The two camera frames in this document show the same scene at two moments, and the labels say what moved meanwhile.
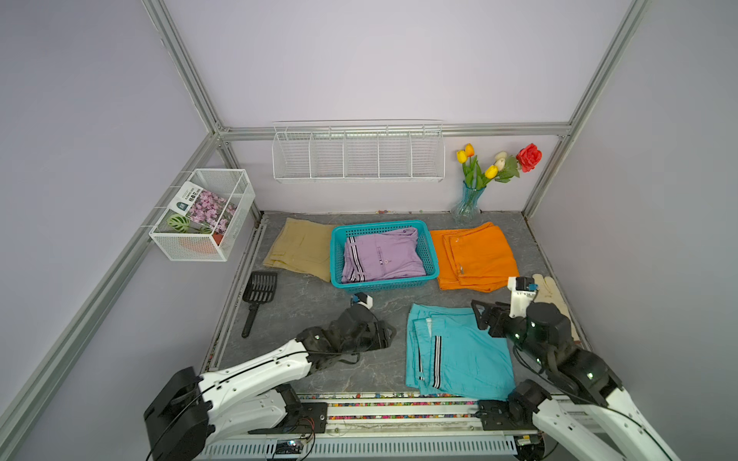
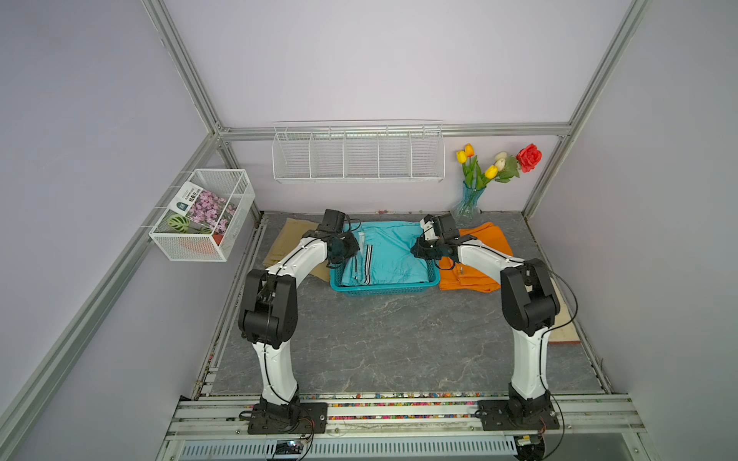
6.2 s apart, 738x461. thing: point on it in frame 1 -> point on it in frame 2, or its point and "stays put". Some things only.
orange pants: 476,258 stays put
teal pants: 450,352 -> 385,254
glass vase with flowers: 505,167 stays put
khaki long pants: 302,246 stays put
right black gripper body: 515,330 -> 430,248
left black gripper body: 371,335 -> 347,247
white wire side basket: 204,219 stays put
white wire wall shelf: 358,151 stays put
